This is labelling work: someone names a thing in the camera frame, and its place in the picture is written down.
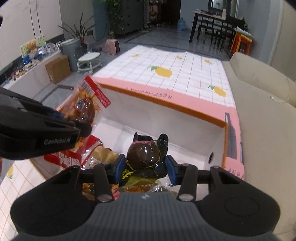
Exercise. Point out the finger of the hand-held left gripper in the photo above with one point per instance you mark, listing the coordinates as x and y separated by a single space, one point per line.
34 106
84 131

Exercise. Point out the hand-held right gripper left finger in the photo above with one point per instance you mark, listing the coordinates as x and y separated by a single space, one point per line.
120 167

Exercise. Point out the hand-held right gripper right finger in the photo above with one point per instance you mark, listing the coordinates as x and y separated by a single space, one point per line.
171 170

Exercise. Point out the small red braised meat packet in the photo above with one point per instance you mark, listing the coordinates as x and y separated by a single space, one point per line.
85 109

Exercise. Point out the gold clear nut snack packet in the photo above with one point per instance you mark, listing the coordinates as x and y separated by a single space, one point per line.
101 154

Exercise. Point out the black braised egg packet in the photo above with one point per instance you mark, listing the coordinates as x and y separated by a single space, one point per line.
143 155

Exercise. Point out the large red snack packet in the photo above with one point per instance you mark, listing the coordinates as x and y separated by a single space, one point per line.
67 160

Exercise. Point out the orange cardboard box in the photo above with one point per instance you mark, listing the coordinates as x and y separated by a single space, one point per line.
185 139

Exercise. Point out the small clear brown candy packet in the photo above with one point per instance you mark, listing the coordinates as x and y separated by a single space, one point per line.
161 190

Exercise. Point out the white low cabinet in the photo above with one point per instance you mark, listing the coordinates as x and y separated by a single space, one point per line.
27 76

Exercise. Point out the row of small figurines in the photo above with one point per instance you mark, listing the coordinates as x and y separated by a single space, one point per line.
17 71

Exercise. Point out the brown cardboard carton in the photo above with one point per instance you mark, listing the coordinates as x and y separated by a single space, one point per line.
57 69

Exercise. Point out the bear picture board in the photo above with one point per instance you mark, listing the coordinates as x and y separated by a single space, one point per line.
31 48

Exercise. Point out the grey trash bin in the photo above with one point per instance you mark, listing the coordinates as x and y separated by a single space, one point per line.
70 54

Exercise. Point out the white rolling stool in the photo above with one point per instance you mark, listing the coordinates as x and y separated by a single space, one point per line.
89 61

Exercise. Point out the long leaf potted plant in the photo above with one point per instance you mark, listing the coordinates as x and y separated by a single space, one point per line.
78 29

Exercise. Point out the pink bag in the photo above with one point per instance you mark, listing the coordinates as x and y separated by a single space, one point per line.
113 46

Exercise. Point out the beige sofa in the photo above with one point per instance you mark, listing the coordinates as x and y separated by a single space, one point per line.
266 139

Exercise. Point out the tall climbing green plant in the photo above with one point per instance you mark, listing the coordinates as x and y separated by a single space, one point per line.
114 12

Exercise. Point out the dark drawer cabinet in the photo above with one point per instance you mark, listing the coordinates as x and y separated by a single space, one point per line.
134 16

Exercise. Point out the blue water bottle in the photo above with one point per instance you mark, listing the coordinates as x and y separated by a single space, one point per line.
181 24

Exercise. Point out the black dining chair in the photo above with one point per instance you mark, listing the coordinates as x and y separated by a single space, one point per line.
225 32
208 30

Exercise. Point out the orange stool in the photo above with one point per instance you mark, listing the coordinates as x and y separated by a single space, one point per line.
241 42

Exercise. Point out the stack of books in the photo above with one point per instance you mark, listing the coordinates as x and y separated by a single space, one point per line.
242 31

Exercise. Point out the black dining table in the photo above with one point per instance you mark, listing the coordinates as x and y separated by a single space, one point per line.
208 14

